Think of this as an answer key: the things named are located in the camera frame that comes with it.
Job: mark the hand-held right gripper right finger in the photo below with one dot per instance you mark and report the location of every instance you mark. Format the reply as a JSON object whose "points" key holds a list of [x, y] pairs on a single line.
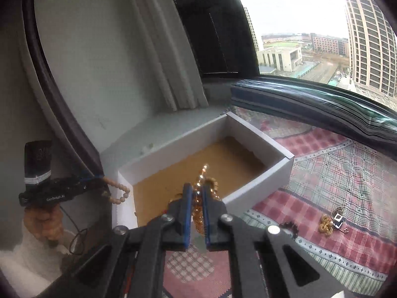
{"points": [[207, 220]]}

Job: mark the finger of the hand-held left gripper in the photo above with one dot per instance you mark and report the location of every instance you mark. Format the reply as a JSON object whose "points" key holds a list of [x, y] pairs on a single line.
{"points": [[186, 217], [93, 181]]}

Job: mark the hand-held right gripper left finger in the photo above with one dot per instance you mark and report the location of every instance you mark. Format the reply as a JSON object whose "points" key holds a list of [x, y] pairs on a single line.
{"points": [[186, 217]]}

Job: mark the white drawer box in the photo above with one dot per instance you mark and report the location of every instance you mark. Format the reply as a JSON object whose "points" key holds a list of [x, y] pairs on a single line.
{"points": [[263, 189]]}

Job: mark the person's left hand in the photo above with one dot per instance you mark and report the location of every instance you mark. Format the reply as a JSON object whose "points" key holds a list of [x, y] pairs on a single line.
{"points": [[43, 223]]}

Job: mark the dark curved trim strip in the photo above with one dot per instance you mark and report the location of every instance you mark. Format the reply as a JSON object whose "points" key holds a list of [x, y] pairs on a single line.
{"points": [[55, 93]]}

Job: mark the gold earring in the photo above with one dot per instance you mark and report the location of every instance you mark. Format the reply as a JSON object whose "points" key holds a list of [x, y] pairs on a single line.
{"points": [[325, 223]]}

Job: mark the patchwork checkered blanket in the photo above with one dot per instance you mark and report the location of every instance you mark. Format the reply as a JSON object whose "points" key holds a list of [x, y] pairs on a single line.
{"points": [[325, 177]]}

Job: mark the square silver earring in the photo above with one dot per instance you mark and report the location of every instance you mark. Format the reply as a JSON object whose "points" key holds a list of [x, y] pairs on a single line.
{"points": [[338, 219]]}

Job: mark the white curtain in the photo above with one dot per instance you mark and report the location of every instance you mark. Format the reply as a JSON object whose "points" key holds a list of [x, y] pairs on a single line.
{"points": [[161, 52]]}

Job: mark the low white building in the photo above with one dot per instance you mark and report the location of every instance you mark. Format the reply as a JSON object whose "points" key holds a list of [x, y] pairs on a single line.
{"points": [[279, 57]]}

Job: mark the low red brick building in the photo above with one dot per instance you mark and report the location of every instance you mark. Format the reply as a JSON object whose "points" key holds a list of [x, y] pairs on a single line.
{"points": [[328, 45]]}

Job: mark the tall high-rise building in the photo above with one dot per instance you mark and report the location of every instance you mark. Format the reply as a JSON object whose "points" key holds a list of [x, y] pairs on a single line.
{"points": [[372, 37]]}

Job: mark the black window frame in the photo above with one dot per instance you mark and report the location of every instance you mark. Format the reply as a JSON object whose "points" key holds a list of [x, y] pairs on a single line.
{"points": [[211, 21]]}

